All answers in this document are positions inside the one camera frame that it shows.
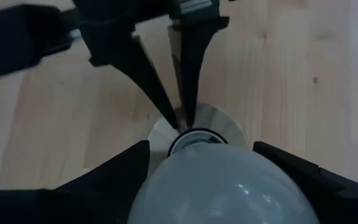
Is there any white lightbulb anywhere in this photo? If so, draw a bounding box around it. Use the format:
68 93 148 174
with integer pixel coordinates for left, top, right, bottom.
126 130 321 224

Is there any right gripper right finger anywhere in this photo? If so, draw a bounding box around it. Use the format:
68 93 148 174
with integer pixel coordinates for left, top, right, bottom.
252 141 358 224

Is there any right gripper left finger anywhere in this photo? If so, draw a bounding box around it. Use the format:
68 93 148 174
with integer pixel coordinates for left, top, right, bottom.
0 139 151 224

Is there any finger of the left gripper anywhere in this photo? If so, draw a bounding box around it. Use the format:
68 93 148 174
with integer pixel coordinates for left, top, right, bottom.
168 17 229 128
79 24 180 130

